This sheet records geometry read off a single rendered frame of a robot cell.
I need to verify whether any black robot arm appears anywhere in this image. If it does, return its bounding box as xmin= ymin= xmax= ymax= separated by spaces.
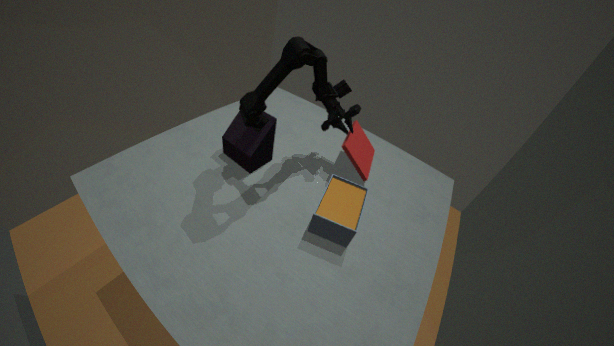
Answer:
xmin=239 ymin=36 xmax=352 ymax=132

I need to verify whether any red box lid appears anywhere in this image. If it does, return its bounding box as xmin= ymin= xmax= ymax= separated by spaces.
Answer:
xmin=342 ymin=121 xmax=375 ymax=181

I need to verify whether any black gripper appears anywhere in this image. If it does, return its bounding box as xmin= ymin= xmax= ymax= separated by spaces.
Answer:
xmin=321 ymin=101 xmax=361 ymax=135

